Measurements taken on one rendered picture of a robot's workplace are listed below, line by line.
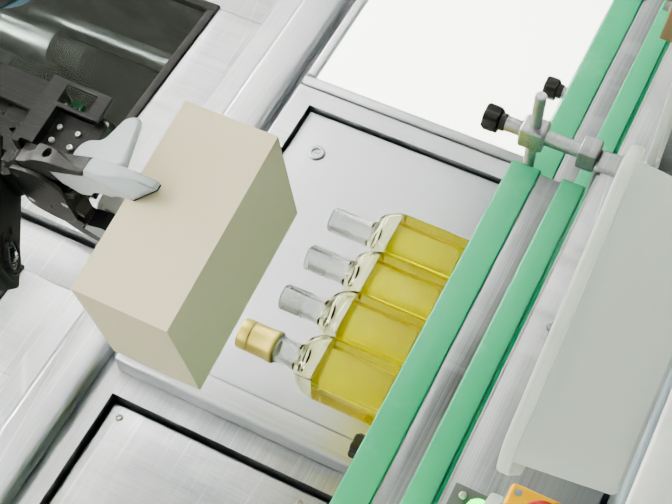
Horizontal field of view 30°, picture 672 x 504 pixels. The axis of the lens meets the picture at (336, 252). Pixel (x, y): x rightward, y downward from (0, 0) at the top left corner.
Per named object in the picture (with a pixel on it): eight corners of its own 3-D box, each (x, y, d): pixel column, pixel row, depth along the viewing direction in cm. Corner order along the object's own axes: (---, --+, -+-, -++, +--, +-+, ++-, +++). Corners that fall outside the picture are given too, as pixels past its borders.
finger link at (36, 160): (77, 143, 86) (13, 141, 93) (66, 161, 86) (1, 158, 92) (123, 184, 89) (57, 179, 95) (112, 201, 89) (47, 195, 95)
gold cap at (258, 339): (285, 326, 132) (249, 310, 133) (269, 351, 130) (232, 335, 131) (286, 344, 135) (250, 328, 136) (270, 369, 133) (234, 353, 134)
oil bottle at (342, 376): (494, 428, 130) (311, 348, 136) (499, 405, 125) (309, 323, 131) (472, 474, 128) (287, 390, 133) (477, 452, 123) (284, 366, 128)
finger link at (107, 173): (164, 106, 85) (89, 106, 92) (119, 176, 83) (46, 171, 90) (193, 134, 87) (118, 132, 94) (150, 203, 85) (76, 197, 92)
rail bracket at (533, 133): (587, 207, 137) (481, 167, 140) (613, 108, 123) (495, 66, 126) (577, 228, 135) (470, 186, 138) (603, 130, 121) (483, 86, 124)
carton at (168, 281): (278, 136, 87) (185, 100, 89) (166, 331, 82) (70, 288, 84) (297, 213, 98) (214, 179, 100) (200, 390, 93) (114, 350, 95)
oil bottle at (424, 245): (555, 300, 139) (380, 229, 144) (562, 273, 134) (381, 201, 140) (536, 340, 136) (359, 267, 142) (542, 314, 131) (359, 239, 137)
